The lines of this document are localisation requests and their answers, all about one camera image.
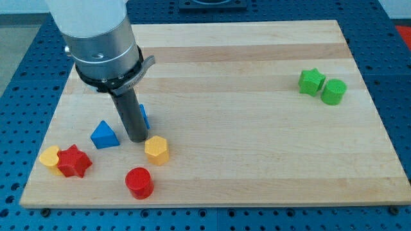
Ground red cylinder block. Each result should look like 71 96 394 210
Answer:
125 167 154 200

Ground green cylinder block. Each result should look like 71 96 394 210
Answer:
320 79 347 105

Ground blue triangle block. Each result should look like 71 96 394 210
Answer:
91 121 120 150

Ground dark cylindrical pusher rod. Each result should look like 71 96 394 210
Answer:
111 89 148 142

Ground blue cube block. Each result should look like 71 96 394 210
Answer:
139 104 150 130

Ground red star block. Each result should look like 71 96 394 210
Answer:
57 144 92 178

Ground green star block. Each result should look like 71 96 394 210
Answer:
298 68 326 97

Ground black clamp with grey lever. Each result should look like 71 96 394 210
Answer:
74 44 155 96

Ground wooden board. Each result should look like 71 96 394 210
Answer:
20 20 410 209

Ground yellow hexagon block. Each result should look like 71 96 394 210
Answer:
144 136 170 166

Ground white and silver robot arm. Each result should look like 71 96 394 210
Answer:
46 0 139 80

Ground yellow heart block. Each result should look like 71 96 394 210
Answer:
39 145 63 176

